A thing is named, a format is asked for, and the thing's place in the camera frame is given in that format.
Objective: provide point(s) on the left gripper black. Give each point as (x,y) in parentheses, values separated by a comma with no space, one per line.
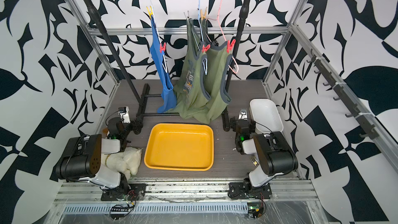
(135,126)

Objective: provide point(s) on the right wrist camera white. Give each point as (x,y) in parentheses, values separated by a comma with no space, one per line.
(243,114)

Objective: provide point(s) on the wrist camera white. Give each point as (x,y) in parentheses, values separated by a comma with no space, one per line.
(124,114)
(243,114)

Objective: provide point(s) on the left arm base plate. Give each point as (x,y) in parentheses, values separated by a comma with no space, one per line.
(132,192)

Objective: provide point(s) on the blue tank top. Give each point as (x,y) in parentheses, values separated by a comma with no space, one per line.
(168,95)

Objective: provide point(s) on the white wire hanger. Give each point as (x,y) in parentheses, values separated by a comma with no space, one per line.
(164,64)

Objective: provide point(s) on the black wall hook rail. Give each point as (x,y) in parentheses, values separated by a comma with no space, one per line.
(346,95)

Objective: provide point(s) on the electronics board with wires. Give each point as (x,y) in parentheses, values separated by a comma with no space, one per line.
(119,211)
(256,211)

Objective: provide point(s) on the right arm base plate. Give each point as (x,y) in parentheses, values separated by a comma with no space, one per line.
(242,191)

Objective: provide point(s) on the yellow plastic tray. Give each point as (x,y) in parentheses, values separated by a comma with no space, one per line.
(180,147)

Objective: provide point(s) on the left electronics board with wires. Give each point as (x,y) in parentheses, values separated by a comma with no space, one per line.
(119,211)

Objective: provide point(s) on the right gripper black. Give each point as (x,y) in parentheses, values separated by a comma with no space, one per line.
(234,124)

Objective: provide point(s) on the pink wire hanger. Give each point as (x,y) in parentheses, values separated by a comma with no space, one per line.
(234,71)

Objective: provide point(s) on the small round alarm clock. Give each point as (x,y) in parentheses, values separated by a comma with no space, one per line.
(255,161)

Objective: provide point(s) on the yellow clothespin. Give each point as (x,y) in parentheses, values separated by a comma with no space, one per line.
(150,12)

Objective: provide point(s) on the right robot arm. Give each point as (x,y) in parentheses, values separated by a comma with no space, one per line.
(274,155)

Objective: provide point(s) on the light green tank top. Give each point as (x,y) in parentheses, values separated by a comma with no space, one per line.
(215,81)

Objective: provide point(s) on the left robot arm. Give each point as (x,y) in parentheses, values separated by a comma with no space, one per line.
(98,160)

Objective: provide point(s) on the grey clothespin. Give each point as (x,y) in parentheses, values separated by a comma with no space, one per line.
(186,14)

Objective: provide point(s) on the red clothespin on blue top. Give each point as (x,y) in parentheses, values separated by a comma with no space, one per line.
(162,48)

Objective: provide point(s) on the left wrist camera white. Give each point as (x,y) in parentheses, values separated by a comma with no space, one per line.
(124,114)

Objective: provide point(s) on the beige wooden clothespin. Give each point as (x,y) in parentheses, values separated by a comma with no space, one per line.
(203,13)

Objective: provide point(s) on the black clothes rack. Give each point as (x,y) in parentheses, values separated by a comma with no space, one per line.
(142,99)

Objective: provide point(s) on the white plush dog toy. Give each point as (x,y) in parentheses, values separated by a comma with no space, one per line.
(126,162)

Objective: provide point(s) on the blue wire hanger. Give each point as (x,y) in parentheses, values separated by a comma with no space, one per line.
(204,63)

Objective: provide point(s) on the right electronics board with wires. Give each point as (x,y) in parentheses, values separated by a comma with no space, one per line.
(256,211)

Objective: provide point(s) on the dark green printed tank top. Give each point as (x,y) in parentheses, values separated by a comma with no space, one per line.
(190,90)

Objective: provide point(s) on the white plastic bin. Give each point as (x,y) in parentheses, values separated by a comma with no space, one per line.
(265,113)

